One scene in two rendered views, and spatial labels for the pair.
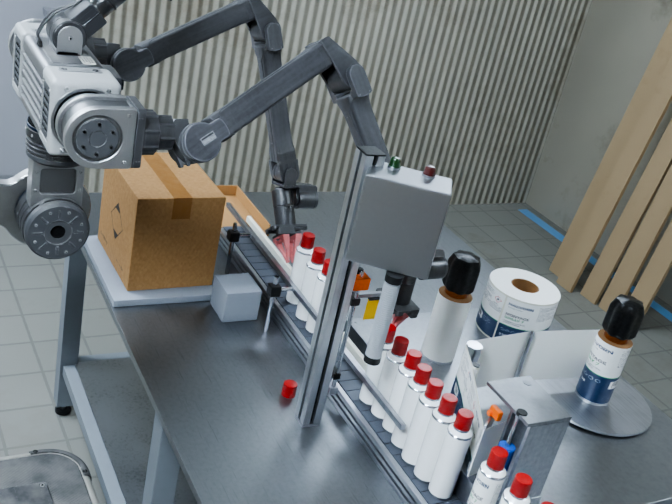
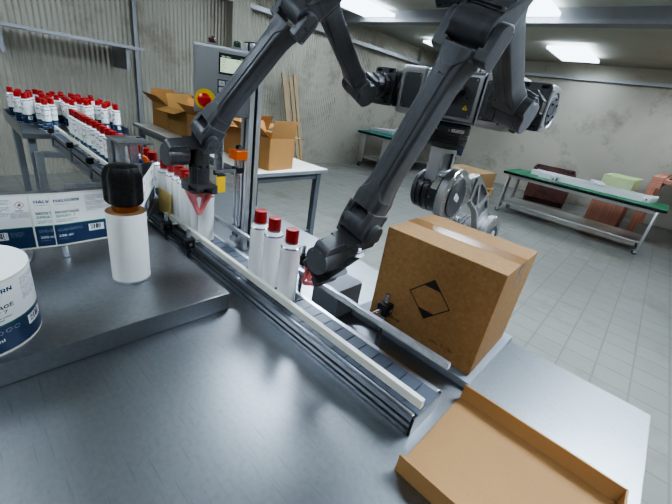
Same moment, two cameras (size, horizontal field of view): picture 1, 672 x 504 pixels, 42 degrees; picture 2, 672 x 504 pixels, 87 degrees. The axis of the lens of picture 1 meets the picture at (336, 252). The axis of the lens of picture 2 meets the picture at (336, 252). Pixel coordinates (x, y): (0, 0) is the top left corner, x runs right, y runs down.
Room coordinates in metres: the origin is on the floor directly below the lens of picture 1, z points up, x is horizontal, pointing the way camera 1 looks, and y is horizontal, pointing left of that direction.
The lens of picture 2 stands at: (2.90, -0.06, 1.40)
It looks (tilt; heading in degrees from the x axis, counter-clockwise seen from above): 24 degrees down; 162
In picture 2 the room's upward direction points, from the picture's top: 10 degrees clockwise
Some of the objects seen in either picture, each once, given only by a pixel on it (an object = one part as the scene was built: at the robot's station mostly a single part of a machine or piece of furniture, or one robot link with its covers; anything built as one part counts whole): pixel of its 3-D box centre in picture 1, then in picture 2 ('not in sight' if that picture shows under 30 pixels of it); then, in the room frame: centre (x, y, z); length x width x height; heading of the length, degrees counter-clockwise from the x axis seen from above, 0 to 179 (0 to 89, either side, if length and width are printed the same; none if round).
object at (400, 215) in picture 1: (399, 218); (224, 82); (1.64, -0.11, 1.38); 0.17 x 0.10 x 0.19; 87
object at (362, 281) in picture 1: (356, 330); (228, 196); (1.74, -0.08, 1.05); 0.10 x 0.04 x 0.33; 122
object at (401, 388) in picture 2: (321, 310); (256, 279); (2.04, 0.00, 0.91); 1.07 x 0.01 x 0.02; 32
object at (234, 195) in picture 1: (215, 210); (510, 480); (2.61, 0.41, 0.85); 0.30 x 0.26 x 0.04; 32
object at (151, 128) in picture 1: (149, 132); (378, 85); (1.61, 0.41, 1.45); 0.09 x 0.08 x 0.12; 34
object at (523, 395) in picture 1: (528, 399); (129, 140); (1.47, -0.43, 1.14); 0.14 x 0.11 x 0.01; 32
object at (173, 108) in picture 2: not in sight; (186, 115); (-1.14, -0.58, 0.97); 0.46 x 0.44 x 0.37; 38
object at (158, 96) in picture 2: not in sight; (170, 109); (-1.53, -0.79, 0.97); 0.45 x 0.40 x 0.37; 126
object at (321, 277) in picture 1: (322, 296); (258, 244); (1.97, 0.01, 0.98); 0.05 x 0.05 x 0.20
